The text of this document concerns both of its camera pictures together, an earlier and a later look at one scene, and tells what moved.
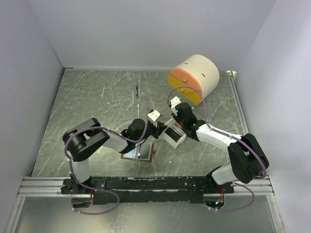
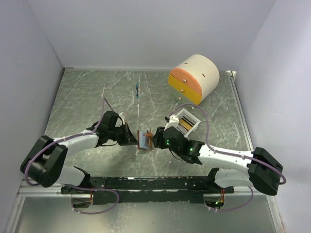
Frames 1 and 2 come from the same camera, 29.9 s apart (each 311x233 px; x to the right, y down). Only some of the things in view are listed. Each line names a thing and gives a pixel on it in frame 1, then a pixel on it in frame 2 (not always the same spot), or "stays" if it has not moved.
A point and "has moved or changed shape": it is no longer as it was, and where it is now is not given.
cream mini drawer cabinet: [199, 72] stays
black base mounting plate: [124, 190] stays
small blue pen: [137, 95] stays
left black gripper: [158, 129] → [129, 138]
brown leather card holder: [143, 151] has moved or changed shape
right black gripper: [174, 116] → [157, 139]
